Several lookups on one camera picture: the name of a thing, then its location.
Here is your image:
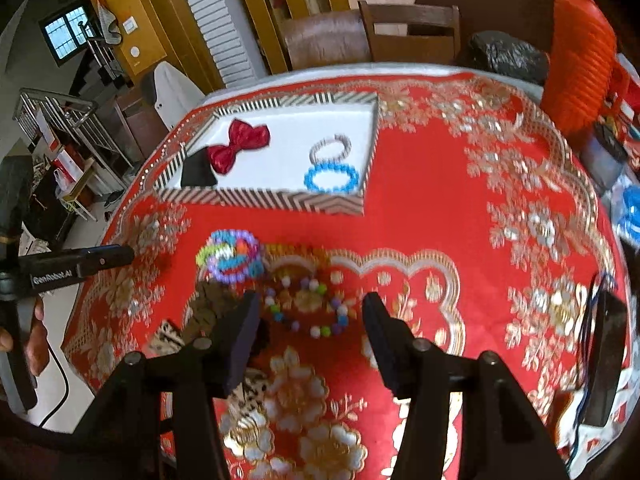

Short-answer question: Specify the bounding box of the white louvred shutter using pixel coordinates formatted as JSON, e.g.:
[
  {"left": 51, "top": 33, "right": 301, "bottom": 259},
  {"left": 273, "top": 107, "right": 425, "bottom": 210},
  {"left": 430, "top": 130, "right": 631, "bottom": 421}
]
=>
[{"left": 169, "top": 0, "right": 259, "bottom": 89}]

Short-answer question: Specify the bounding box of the orange bead bracelet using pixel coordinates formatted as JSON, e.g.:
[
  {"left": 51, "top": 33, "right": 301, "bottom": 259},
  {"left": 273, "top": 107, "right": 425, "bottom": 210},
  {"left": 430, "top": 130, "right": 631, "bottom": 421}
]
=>
[{"left": 262, "top": 243, "right": 329, "bottom": 267}]

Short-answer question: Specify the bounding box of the grey container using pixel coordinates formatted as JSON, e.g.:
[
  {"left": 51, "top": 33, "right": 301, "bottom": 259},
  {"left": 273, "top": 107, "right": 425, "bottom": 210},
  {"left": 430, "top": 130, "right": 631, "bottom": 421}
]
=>
[{"left": 581, "top": 124, "right": 627, "bottom": 192}]

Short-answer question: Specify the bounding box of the orange paper lantern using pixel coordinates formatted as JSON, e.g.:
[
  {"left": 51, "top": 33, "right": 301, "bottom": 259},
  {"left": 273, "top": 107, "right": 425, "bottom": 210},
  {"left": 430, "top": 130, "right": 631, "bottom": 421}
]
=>
[{"left": 539, "top": 0, "right": 619, "bottom": 137}]

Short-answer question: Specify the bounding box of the grey bead bracelet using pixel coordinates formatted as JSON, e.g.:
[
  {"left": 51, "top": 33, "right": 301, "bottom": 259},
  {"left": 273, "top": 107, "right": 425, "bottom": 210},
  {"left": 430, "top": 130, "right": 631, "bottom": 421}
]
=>
[{"left": 309, "top": 133, "right": 351, "bottom": 166}]

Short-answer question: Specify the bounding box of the black plastic bag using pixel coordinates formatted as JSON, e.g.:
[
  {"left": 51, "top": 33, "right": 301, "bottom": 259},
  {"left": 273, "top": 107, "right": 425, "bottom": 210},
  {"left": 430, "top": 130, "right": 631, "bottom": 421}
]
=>
[{"left": 457, "top": 30, "right": 550, "bottom": 86}]

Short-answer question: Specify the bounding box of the black cloth bow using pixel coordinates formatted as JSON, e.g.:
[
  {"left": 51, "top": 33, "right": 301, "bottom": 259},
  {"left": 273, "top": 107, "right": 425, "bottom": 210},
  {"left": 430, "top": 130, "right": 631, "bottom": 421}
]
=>
[{"left": 180, "top": 150, "right": 219, "bottom": 189}]

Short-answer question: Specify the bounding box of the pastel pom-pom bracelet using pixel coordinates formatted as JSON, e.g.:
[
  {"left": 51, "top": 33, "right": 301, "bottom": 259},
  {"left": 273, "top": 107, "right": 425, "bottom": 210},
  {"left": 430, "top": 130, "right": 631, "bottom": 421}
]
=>
[{"left": 263, "top": 275, "right": 357, "bottom": 340}]

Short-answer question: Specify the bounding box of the blue bead bracelet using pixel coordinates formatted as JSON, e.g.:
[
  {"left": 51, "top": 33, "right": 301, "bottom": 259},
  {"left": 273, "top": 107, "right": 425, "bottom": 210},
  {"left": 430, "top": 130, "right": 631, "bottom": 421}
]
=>
[{"left": 303, "top": 161, "right": 360, "bottom": 194}]

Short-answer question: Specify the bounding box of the green bead bracelet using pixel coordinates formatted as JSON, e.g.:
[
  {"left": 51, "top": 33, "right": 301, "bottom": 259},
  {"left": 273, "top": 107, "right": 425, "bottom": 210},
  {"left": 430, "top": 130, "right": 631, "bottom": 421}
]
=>
[{"left": 195, "top": 242, "right": 242, "bottom": 272}]

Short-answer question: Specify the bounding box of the red floral tablecloth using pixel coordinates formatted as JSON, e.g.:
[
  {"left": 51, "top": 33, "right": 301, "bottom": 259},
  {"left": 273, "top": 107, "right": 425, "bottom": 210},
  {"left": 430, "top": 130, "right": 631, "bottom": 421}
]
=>
[{"left": 62, "top": 62, "right": 632, "bottom": 480}]

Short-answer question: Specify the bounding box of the patterned hair clip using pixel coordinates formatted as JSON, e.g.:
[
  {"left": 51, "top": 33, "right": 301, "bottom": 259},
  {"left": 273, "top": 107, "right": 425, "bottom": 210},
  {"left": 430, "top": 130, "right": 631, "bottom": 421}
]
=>
[
  {"left": 150, "top": 323, "right": 187, "bottom": 357},
  {"left": 239, "top": 367, "right": 272, "bottom": 402}
]

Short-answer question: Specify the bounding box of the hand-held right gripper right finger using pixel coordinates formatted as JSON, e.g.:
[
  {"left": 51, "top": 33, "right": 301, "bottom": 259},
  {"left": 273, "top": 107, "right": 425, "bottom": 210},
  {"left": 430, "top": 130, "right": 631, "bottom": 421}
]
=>
[{"left": 361, "top": 292, "right": 572, "bottom": 480}]

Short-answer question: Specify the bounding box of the dark wooden chair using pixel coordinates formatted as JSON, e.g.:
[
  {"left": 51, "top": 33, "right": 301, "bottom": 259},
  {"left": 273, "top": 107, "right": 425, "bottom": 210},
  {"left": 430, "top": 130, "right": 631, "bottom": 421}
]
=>
[{"left": 358, "top": 1, "right": 462, "bottom": 65}]

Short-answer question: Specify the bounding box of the multicolour bracelet pile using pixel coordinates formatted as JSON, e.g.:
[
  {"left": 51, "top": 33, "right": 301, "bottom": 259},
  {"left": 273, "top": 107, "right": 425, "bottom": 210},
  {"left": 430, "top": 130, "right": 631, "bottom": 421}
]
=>
[{"left": 206, "top": 229, "right": 265, "bottom": 285}]

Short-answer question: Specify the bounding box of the brown upholstered chair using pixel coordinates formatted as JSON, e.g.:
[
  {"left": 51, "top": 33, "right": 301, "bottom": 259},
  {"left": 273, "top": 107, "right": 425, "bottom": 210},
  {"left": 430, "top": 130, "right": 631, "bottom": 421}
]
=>
[{"left": 277, "top": 10, "right": 374, "bottom": 72}]

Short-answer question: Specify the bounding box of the yellow wooden door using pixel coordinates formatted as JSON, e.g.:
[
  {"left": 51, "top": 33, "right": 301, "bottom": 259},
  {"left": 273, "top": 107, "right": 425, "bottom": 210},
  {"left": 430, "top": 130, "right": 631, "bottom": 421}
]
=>
[{"left": 79, "top": 0, "right": 227, "bottom": 92}]

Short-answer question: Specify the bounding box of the striped rectangular tray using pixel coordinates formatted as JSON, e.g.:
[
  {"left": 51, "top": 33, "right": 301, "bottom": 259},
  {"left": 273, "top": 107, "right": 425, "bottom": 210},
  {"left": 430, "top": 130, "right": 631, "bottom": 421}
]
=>
[{"left": 152, "top": 91, "right": 381, "bottom": 217}]

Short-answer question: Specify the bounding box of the person's left hand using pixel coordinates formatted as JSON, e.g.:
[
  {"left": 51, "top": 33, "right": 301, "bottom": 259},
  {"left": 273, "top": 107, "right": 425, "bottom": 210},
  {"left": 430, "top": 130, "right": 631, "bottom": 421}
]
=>
[{"left": 0, "top": 297, "right": 49, "bottom": 377}]

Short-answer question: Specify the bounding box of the window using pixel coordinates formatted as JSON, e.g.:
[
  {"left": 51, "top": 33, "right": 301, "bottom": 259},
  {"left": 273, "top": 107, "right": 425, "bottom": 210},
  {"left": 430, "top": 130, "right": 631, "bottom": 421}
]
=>
[{"left": 39, "top": 5, "right": 92, "bottom": 62}]

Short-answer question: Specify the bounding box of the red satin bow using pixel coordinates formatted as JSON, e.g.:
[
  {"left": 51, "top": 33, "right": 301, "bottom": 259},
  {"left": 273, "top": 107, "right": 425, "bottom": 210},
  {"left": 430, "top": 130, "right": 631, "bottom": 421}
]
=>
[{"left": 207, "top": 119, "right": 271, "bottom": 175}]

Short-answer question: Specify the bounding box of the metal rack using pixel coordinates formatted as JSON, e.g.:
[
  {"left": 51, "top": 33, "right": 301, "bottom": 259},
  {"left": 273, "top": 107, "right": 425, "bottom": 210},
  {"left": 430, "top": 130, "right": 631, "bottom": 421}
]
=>
[{"left": 12, "top": 87, "right": 137, "bottom": 222}]

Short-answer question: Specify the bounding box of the white ironing board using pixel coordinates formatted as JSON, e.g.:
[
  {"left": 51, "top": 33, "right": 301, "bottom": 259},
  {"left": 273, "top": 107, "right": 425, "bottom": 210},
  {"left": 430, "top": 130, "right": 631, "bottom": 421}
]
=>
[{"left": 152, "top": 60, "right": 206, "bottom": 132}]

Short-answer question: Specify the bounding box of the black cable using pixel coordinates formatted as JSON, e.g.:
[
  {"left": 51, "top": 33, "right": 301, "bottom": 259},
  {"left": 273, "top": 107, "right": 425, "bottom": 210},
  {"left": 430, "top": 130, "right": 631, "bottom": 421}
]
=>
[{"left": 39, "top": 344, "right": 72, "bottom": 429}]

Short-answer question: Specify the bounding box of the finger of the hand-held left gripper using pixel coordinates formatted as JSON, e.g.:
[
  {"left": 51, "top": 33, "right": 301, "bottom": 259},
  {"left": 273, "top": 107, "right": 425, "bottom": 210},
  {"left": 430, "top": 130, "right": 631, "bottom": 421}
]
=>
[{"left": 19, "top": 244, "right": 136, "bottom": 297}]

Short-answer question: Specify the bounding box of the brown hair clip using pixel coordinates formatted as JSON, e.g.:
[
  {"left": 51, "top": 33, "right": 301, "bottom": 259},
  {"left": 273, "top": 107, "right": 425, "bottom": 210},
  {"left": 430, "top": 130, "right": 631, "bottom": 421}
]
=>
[{"left": 183, "top": 280, "right": 237, "bottom": 352}]

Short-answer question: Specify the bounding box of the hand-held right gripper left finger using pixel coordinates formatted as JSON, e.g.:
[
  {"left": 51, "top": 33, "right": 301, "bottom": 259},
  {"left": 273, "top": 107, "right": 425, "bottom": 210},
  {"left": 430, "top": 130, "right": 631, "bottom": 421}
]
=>
[{"left": 75, "top": 291, "right": 263, "bottom": 480}]

